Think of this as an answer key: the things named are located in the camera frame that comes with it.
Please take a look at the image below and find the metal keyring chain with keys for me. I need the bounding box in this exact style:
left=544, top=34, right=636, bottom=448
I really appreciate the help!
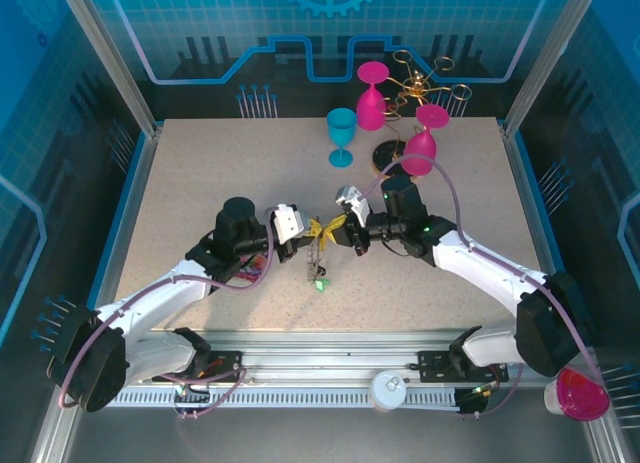
left=305, top=235, right=329, bottom=280

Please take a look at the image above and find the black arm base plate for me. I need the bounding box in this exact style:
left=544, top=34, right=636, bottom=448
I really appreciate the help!
left=417, top=350, right=470, bottom=384
left=151, top=350, right=245, bottom=384

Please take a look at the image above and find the aluminium frame post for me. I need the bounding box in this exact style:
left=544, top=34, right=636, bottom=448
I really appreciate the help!
left=502, top=0, right=605, bottom=134
left=53, top=0, right=165, bottom=137

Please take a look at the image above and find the colourful snack packet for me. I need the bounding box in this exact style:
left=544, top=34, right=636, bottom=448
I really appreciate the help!
left=238, top=254, right=267, bottom=284

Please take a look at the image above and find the white slotted cable duct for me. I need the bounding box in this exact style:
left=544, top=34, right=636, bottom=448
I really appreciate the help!
left=107, top=388, right=461, bottom=410

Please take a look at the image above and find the aluminium mounting rail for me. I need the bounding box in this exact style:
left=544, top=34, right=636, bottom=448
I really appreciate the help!
left=119, top=330, right=551, bottom=385

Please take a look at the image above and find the pink red plastic cup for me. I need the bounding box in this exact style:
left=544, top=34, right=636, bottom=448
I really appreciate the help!
left=543, top=366, right=612, bottom=423

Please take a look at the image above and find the magenta plastic goblet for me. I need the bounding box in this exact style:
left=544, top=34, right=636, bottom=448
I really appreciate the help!
left=401, top=105, right=450, bottom=177
left=355, top=61, right=390, bottom=133

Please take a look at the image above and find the white round cap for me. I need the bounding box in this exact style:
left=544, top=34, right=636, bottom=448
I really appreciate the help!
left=368, top=371, right=407, bottom=412

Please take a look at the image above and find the teal plastic goblet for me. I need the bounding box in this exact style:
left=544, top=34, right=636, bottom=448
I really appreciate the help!
left=326, top=107, right=358, bottom=168

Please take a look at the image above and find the gold wire glass rack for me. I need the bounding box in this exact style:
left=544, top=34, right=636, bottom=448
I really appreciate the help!
left=371, top=49, right=472, bottom=178

